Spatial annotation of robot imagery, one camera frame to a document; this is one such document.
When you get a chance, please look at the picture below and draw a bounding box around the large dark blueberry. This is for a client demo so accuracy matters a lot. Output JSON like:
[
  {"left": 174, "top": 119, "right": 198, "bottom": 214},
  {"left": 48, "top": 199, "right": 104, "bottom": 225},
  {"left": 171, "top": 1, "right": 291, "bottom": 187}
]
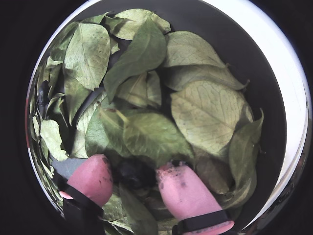
[{"left": 36, "top": 80, "right": 50, "bottom": 116}]

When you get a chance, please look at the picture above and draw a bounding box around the pink covered gripper finger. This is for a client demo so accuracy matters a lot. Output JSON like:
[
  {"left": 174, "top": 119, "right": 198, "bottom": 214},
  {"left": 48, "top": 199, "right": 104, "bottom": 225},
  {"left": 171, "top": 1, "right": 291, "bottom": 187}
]
[
  {"left": 52, "top": 154, "right": 114, "bottom": 235},
  {"left": 156, "top": 160, "right": 235, "bottom": 235}
]

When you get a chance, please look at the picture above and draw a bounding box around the dark grey round bowl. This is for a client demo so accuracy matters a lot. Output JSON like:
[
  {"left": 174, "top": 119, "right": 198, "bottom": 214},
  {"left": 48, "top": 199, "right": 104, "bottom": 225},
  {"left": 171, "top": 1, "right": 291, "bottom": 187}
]
[{"left": 24, "top": 0, "right": 288, "bottom": 235}]

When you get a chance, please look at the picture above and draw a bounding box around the small dark blueberry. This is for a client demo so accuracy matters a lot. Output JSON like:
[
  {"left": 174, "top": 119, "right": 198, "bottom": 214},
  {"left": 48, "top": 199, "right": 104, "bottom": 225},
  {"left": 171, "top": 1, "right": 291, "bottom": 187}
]
[{"left": 117, "top": 160, "right": 157, "bottom": 189}]

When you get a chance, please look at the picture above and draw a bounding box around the pile of green leaves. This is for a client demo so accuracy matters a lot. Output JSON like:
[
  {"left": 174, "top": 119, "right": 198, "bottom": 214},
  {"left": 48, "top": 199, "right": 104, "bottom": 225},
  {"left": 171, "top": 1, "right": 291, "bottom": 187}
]
[{"left": 29, "top": 8, "right": 265, "bottom": 235}]

